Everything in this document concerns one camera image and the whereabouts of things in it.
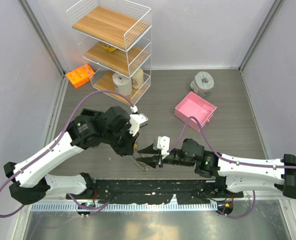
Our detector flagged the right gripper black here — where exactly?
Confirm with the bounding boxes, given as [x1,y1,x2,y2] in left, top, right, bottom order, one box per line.
[137,142,195,168]

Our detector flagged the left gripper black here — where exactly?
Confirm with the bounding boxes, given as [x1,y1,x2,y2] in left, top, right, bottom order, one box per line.
[103,123,140,157]

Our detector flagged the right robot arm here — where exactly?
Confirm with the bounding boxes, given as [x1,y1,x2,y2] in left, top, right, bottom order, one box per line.
[137,136,296,200]

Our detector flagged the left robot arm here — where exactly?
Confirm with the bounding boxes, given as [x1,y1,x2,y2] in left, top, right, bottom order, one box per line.
[4,106,148,205]

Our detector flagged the black plastic bin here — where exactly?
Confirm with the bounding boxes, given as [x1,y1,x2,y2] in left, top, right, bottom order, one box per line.
[80,108,100,117]

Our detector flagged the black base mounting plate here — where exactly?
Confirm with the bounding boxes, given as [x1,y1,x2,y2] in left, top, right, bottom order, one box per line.
[73,179,244,205]

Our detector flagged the white toilet paper roll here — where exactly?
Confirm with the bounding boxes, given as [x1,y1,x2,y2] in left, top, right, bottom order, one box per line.
[112,72,132,96]

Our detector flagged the cream lotion bottle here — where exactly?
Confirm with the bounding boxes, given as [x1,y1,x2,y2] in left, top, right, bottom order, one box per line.
[131,68,144,90]

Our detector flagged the pink open box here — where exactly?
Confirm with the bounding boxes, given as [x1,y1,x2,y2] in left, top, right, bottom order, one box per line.
[174,91,217,127]

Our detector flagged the orange plastic crate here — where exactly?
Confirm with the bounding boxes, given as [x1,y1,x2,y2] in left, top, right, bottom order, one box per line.
[66,64,95,89]

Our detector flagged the yellow packet on shelf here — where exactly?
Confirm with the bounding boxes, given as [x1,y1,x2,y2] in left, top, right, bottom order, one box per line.
[103,44,117,53]

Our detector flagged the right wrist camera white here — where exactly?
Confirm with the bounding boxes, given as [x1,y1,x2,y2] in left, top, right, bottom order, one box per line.
[156,136,170,158]

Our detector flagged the white slotted cable duct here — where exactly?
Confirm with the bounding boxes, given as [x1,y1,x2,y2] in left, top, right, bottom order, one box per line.
[30,200,218,212]

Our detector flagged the white wire shelf rack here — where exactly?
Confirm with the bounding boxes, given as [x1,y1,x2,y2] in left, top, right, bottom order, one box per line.
[66,0,152,104]

